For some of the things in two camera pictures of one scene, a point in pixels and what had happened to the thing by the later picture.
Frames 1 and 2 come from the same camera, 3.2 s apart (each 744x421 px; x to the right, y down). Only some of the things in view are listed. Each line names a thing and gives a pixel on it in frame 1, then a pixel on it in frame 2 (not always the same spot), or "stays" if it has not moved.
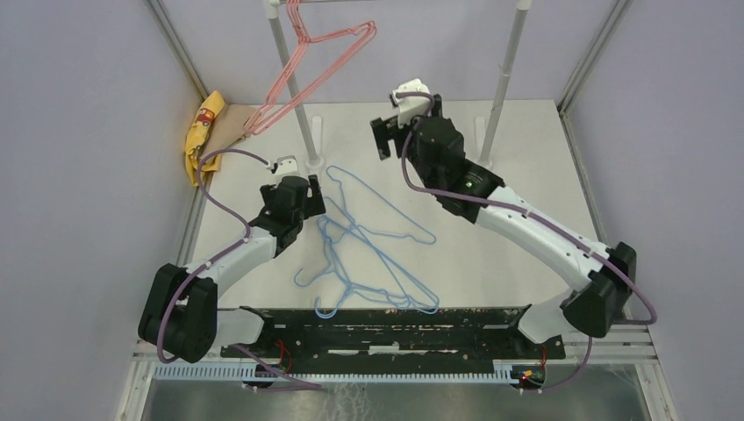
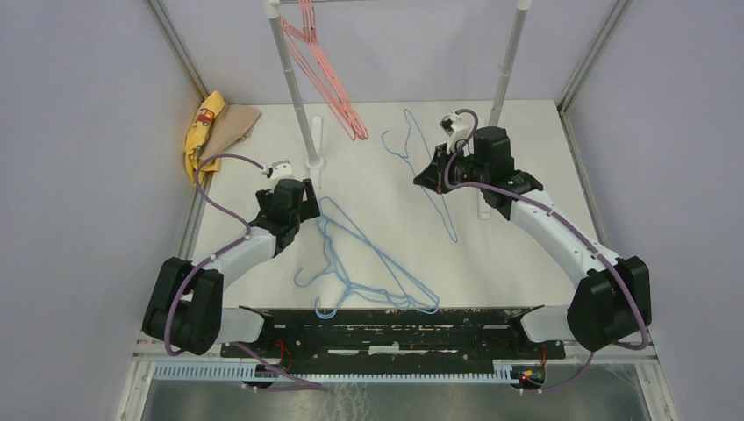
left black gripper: (317, 201) stays
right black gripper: (384, 131) → (432, 175)
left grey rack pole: (314, 163) stays
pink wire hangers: (250, 126) → (354, 123)
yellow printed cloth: (197, 136) stays
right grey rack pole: (485, 140) stays
